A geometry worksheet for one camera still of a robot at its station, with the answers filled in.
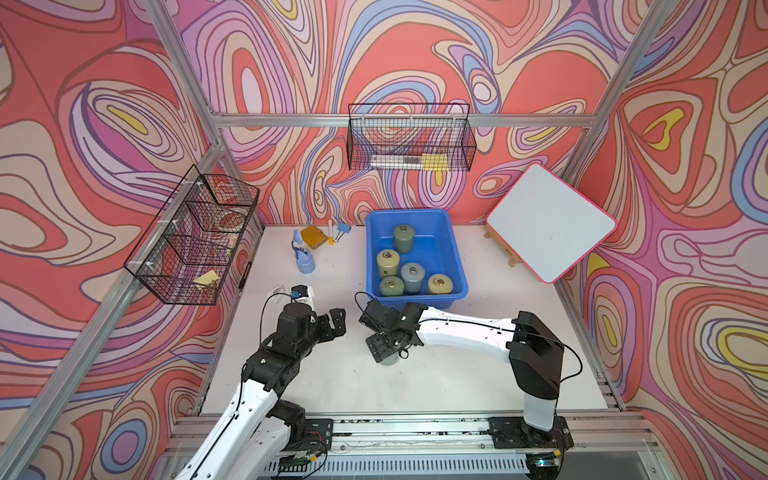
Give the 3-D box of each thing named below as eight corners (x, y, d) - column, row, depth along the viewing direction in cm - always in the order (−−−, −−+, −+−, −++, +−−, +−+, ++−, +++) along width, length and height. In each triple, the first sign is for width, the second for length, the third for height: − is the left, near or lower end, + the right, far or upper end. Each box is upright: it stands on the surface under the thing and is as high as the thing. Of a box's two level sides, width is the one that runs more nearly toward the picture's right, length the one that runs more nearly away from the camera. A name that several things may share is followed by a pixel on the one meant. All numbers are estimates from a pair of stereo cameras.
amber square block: (312, 249, 114) (311, 246, 113) (299, 233, 120) (298, 230, 118) (328, 241, 117) (327, 237, 116) (315, 226, 123) (314, 222, 121)
